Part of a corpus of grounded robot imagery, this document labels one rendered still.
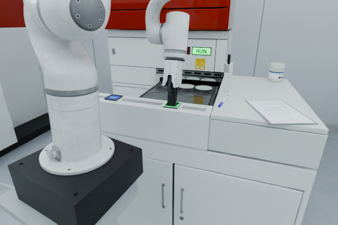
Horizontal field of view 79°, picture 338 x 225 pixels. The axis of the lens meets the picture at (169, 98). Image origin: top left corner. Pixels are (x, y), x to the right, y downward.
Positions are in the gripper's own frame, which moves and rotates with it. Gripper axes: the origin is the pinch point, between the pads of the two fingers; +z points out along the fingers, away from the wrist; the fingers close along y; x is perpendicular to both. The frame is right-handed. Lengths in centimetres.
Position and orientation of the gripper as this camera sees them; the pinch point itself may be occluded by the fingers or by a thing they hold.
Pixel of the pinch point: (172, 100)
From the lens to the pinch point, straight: 77.6
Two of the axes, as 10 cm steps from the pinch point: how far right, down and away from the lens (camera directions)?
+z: -0.7, 9.9, 1.5
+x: 9.5, 1.1, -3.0
